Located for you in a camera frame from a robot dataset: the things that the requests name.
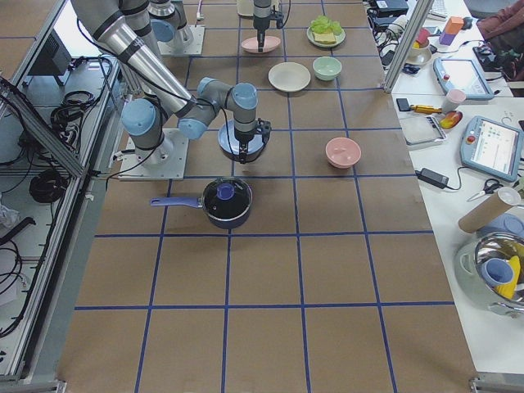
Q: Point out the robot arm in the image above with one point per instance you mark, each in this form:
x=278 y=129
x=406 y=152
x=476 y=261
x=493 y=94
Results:
x=169 y=22
x=124 y=30

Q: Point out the scissors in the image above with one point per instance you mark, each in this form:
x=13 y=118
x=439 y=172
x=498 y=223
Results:
x=490 y=186

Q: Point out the green plate with food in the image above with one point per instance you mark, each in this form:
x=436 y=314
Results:
x=340 y=38

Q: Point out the aluminium frame post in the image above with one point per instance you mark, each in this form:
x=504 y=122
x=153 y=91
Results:
x=418 y=16

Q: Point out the dark blue saucepan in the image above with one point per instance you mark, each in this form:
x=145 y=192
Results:
x=226 y=201

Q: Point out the teach pendant near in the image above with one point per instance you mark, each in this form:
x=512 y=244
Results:
x=492 y=147

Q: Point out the pink cup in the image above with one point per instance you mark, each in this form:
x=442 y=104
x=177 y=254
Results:
x=452 y=100

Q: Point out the pink plate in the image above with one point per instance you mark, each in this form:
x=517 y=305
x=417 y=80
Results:
x=251 y=44

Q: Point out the black power adapter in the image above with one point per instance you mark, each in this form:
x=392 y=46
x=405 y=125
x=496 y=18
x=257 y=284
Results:
x=433 y=178

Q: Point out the green lettuce leaf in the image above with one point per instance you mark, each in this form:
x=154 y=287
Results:
x=325 y=25

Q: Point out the green bowl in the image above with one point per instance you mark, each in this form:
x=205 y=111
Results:
x=326 y=68

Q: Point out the cardboard tube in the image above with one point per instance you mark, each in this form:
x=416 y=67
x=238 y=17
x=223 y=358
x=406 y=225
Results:
x=500 y=202

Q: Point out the steel mixing bowl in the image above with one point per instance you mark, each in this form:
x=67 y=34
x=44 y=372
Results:
x=489 y=270

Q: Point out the white plate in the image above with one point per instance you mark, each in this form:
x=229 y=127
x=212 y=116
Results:
x=289 y=77

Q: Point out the blue plate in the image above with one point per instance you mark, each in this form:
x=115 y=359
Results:
x=231 y=146

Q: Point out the bowl with toy blocks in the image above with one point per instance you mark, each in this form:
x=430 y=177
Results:
x=420 y=53

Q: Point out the teach pendant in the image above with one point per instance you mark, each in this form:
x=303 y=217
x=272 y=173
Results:
x=492 y=147
x=464 y=75

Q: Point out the teach pendant far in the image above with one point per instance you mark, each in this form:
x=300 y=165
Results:
x=464 y=75

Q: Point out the pink bowl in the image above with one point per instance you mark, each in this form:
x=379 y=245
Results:
x=343 y=153

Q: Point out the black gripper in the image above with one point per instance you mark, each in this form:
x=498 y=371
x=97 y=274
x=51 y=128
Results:
x=244 y=138
x=260 y=19

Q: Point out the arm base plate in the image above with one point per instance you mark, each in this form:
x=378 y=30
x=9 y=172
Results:
x=187 y=41
x=167 y=161

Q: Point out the bread slice on plate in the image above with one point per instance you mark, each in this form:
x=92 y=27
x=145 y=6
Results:
x=324 y=38

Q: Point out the white toaster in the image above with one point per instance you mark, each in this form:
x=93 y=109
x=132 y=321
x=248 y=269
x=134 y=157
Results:
x=245 y=8

